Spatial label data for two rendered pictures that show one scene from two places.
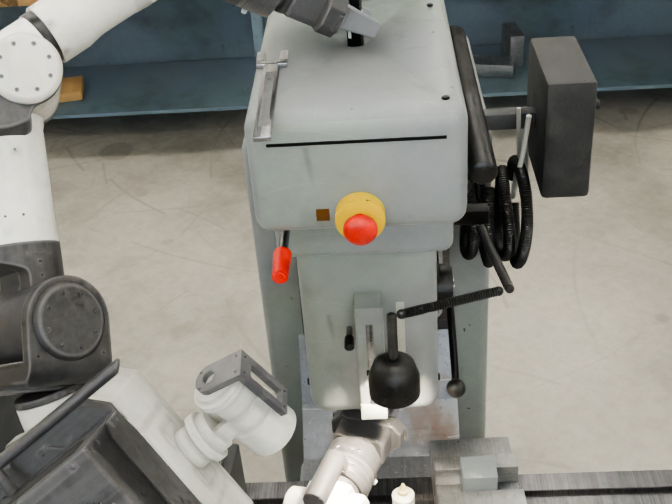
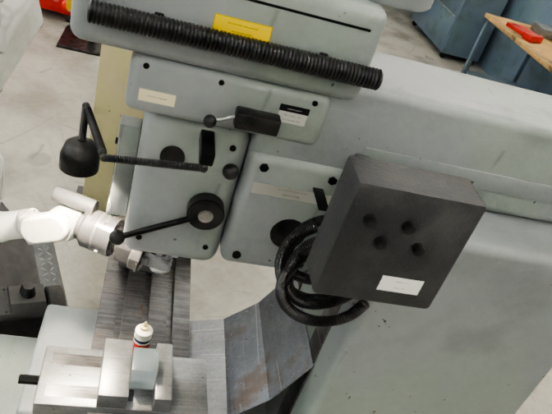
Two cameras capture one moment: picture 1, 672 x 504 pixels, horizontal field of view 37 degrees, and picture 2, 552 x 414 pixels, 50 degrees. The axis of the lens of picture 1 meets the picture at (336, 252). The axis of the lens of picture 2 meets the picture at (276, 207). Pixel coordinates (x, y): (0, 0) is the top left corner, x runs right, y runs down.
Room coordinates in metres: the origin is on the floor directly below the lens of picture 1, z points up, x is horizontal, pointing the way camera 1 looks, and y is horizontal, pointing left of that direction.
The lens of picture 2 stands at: (1.09, -1.06, 2.10)
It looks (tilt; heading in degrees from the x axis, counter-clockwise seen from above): 33 degrees down; 70
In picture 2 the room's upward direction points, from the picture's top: 19 degrees clockwise
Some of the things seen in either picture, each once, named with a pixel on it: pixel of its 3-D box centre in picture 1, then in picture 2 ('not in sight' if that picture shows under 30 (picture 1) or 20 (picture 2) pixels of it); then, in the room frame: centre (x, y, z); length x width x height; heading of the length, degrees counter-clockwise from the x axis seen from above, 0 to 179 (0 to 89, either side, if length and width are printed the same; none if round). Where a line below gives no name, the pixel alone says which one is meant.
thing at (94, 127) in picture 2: (456, 301); (95, 131); (1.07, -0.16, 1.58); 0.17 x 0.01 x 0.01; 104
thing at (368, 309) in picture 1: (371, 357); (124, 167); (1.13, -0.04, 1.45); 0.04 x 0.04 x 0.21; 86
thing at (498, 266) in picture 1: (494, 256); (155, 163); (1.17, -0.22, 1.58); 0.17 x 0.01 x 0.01; 5
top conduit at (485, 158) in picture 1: (464, 94); (242, 46); (1.27, -0.19, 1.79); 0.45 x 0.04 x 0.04; 176
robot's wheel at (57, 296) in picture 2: not in sight; (54, 315); (1.01, 0.46, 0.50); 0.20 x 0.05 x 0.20; 105
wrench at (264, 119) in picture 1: (268, 92); not in sight; (1.09, 0.07, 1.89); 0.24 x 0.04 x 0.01; 178
